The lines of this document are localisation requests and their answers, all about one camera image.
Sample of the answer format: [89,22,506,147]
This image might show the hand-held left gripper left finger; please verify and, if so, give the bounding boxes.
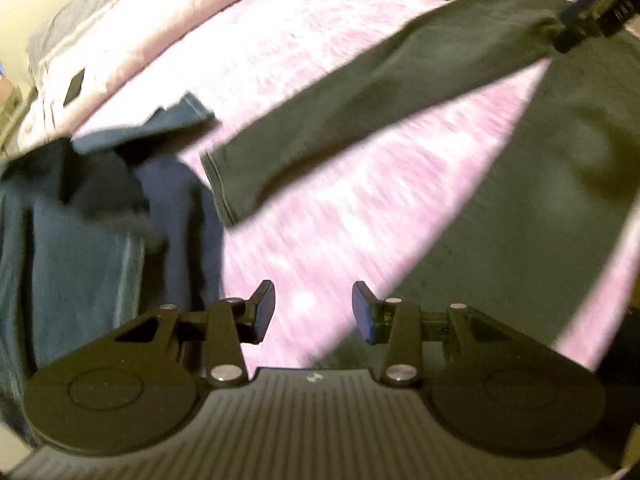
[114,280,277,389]

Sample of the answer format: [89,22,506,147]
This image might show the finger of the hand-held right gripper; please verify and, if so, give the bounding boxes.
[554,2,608,55]

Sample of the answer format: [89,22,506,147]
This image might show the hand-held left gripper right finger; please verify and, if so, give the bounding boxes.
[351,280,526,389]

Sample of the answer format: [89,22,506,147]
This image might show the dark grey jeans pants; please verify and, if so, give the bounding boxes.
[200,0,640,363]

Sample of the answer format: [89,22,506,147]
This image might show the pink patterned bed blanket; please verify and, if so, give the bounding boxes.
[72,0,640,376]

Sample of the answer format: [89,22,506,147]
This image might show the blue jeans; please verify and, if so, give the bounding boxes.
[0,92,218,443]

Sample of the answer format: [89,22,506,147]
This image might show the small black flat device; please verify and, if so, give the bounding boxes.
[63,67,87,107]

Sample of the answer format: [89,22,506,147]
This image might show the pale pink comforter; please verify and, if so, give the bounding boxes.
[20,0,326,136]

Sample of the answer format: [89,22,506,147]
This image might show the grey bed sheet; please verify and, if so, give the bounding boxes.
[25,0,143,78]

